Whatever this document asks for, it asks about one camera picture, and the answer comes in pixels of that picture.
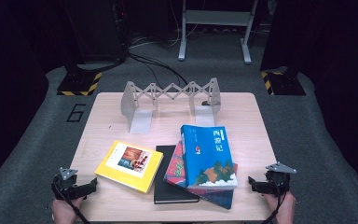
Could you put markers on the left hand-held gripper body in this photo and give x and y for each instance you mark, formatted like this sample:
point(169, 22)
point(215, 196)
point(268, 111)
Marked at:
point(66, 183)

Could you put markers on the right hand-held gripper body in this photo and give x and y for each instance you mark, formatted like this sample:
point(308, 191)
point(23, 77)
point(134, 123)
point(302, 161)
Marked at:
point(278, 179)

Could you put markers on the yellow book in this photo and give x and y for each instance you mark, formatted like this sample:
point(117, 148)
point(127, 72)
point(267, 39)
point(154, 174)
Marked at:
point(130, 166)

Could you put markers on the thick blue book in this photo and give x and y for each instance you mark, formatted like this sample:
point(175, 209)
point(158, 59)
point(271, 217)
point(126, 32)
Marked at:
point(206, 155)

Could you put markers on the black hardcover book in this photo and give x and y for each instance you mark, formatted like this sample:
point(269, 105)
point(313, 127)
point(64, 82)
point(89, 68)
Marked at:
point(167, 193)

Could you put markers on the red and blue illustrated book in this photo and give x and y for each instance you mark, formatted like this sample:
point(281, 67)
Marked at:
point(175, 168)

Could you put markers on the grey expandable metal book rack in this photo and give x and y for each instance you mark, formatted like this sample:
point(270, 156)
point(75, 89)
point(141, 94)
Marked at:
point(141, 121)

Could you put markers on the person's left hand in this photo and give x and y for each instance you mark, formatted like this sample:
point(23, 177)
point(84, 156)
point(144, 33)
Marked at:
point(63, 211)

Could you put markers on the person's right hand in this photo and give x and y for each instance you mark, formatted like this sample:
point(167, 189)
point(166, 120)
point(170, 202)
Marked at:
point(281, 210)

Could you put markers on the small dark object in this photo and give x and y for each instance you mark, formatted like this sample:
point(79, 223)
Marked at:
point(205, 103)

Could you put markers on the black yellow striped stand base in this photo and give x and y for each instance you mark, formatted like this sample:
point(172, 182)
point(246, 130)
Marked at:
point(74, 84)
point(284, 85)

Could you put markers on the black cabinet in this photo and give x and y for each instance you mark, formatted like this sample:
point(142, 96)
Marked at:
point(96, 31)

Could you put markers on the white metal stand frame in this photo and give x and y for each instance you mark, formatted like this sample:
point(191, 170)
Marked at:
point(217, 17)

